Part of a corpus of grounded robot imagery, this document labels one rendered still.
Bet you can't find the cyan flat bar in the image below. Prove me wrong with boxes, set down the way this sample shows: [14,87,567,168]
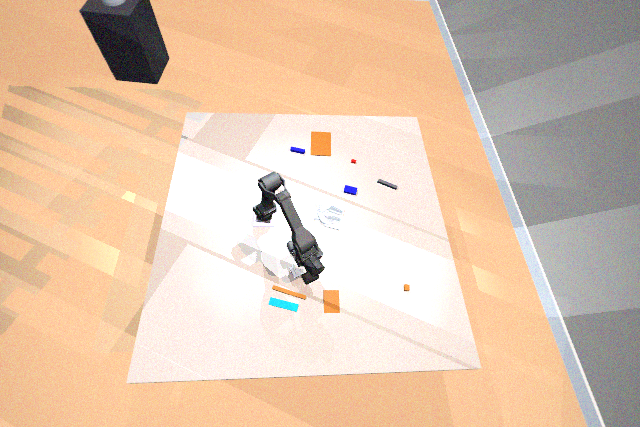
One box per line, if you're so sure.
[269,297,299,312]

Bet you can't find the orange rectangular plate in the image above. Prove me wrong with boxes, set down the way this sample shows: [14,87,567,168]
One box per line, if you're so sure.
[323,290,340,313]

